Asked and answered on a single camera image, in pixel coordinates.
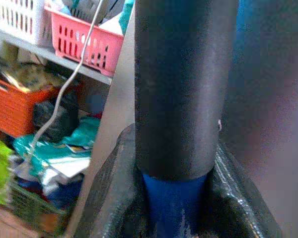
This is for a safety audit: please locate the lime green package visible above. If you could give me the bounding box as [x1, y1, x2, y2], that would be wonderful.
[0, 140, 14, 206]

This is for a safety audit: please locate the thin grey cable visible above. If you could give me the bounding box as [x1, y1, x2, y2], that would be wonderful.
[27, 0, 105, 159]

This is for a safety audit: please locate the black and blue broom handle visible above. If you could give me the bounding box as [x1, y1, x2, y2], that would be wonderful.
[135, 0, 240, 238]

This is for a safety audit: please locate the dark green plastic crate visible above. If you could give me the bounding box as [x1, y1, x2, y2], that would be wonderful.
[9, 180, 70, 234]

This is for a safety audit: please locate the grey metal shelf unit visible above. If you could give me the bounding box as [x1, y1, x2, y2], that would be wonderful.
[0, 0, 137, 238]

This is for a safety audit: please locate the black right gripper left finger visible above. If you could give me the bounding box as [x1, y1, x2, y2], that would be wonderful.
[75, 123, 149, 238]

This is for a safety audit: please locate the white plastic basket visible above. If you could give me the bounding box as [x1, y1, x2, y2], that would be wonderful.
[0, 0, 53, 48]

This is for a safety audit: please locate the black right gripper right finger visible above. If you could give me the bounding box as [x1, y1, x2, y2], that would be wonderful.
[203, 141, 283, 238]

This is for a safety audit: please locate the pink plastic basket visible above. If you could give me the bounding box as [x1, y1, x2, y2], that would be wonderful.
[44, 4, 125, 77]

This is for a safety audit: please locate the teal and white package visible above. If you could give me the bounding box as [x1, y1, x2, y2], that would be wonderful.
[13, 116, 101, 179]

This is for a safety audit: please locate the orange plastic crate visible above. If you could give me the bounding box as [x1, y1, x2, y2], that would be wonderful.
[0, 74, 82, 143]

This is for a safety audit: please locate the black plastic bag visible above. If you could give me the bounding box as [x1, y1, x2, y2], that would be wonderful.
[33, 91, 80, 143]

